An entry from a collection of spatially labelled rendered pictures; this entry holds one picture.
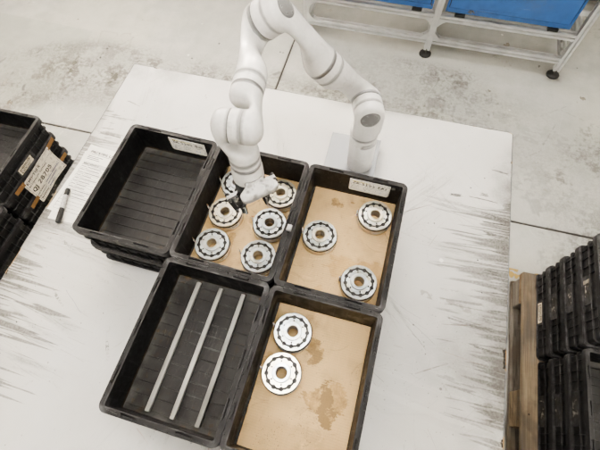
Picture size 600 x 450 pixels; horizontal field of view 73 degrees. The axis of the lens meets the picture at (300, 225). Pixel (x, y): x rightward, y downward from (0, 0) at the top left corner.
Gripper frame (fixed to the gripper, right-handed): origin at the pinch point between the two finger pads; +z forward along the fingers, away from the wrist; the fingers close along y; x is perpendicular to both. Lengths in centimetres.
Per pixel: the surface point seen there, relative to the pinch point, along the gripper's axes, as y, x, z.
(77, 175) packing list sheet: 47, -61, 30
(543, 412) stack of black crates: -69, 94, 82
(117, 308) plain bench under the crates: 50, -5, 31
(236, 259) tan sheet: 10.6, 4.2, 17.6
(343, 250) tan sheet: -18.6, 17.5, 17.5
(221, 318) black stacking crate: 21.6, 18.1, 17.8
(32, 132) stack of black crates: 61, -104, 42
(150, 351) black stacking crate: 42.0, 16.8, 17.8
